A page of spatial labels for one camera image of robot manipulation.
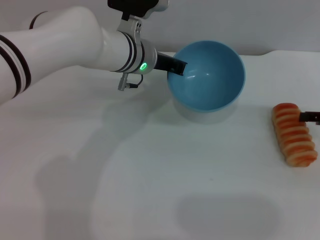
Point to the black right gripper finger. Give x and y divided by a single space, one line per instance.
310 117

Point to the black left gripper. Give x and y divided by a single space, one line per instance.
163 62

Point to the orange striped bread loaf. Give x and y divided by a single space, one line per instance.
291 135

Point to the blue bowl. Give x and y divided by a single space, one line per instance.
207 85

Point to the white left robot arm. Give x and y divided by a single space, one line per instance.
62 42

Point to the silver left camera bracket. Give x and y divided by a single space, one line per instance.
131 28

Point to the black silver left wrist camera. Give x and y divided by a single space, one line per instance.
135 7

